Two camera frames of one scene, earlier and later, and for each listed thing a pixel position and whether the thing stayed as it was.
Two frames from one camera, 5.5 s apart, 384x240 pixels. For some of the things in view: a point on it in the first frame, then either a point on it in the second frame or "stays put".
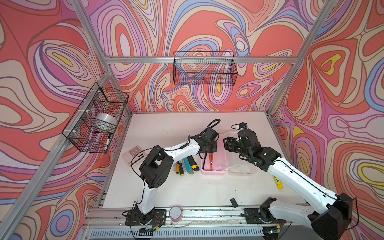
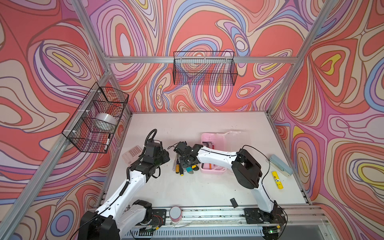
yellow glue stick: x=279 y=184 stays put
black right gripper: x=230 y=143 → x=183 y=164
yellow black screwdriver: x=181 y=170 stays put
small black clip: x=234 y=204 stays put
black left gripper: x=215 y=147 → x=165 y=156
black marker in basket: x=107 y=142 stays put
